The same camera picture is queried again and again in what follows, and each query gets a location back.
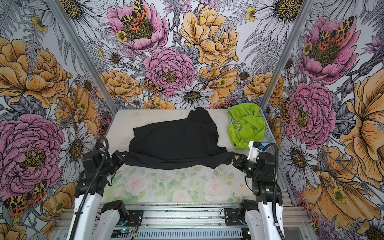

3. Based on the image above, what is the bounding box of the black garment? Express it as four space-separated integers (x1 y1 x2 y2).
125 107 234 170

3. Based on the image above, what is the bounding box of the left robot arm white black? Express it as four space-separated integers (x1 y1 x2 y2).
67 150 128 240

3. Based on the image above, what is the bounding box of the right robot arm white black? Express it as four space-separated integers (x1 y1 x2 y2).
233 152 286 240

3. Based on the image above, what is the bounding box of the light blue plastic basket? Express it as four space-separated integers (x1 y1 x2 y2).
226 105 277 149

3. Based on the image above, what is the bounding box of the lime green towel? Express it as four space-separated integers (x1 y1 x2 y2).
226 103 267 151

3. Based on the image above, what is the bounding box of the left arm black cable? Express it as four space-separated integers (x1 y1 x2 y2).
68 137 109 240

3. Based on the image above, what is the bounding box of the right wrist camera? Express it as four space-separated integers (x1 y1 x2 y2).
248 141 263 162

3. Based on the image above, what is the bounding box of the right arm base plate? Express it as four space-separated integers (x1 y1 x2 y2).
222 208 244 226

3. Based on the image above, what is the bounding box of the aluminium rail frame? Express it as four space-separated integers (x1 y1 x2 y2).
54 203 310 230

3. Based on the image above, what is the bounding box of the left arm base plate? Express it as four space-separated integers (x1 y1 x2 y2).
118 210 144 227

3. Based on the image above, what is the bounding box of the white vented cable duct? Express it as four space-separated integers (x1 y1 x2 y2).
111 228 243 240

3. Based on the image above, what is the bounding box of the left aluminium corner post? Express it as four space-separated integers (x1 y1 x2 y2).
47 1 119 115

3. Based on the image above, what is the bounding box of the aluminium corner post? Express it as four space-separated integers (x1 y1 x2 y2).
259 0 315 110
47 1 119 115

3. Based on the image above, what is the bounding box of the right aluminium corner post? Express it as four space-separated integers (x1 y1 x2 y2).
259 0 315 110

